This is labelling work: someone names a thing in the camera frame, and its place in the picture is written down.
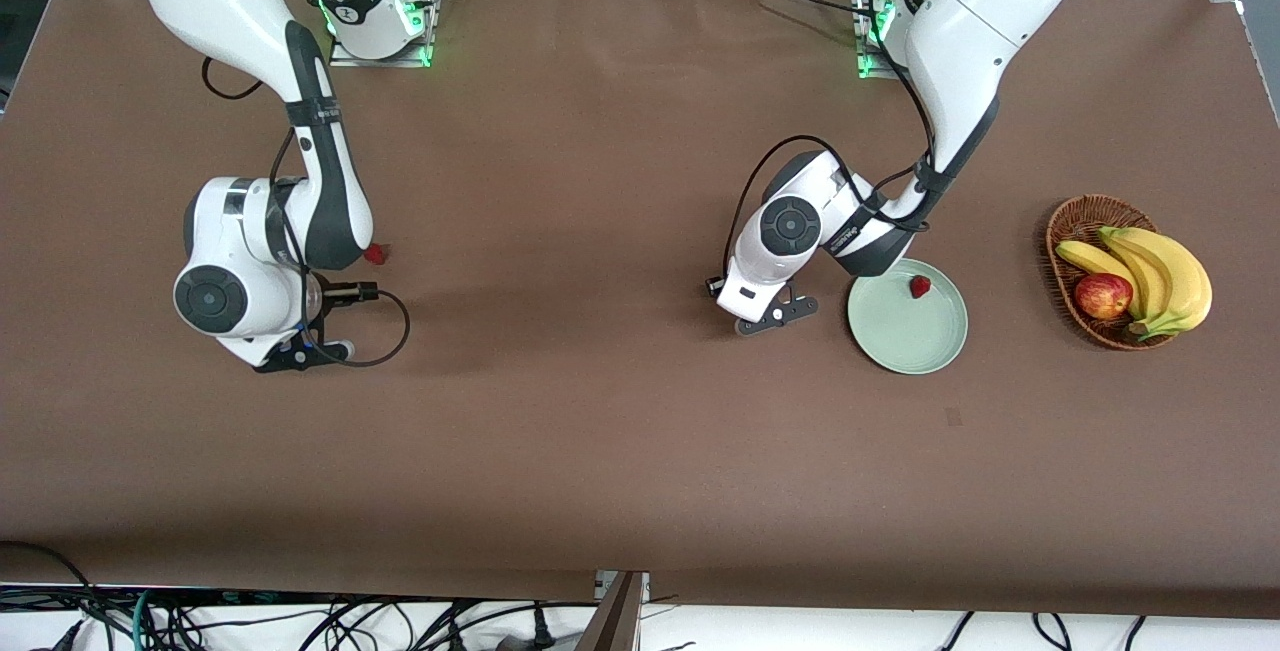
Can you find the yellow banana bunch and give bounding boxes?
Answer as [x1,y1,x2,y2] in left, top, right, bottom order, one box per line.
[1056,225,1214,343]

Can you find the camera mount post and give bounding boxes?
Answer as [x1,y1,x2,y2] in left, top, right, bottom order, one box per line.
[575,569,651,651]

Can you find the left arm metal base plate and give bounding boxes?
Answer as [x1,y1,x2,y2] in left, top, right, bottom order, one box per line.
[856,0,907,81]

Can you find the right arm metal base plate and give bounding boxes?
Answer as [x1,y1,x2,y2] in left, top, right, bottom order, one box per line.
[328,0,435,68]

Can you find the red apple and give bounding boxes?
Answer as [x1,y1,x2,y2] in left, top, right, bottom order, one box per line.
[1074,273,1135,321]

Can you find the pale green round plate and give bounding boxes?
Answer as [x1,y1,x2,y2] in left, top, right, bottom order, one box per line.
[847,259,969,376]

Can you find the brown table cover cloth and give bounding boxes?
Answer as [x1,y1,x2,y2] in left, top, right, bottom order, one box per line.
[0,0,1280,622]

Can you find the brown wicker basket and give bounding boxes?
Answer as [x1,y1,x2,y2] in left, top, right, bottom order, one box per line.
[1046,194,1181,351]

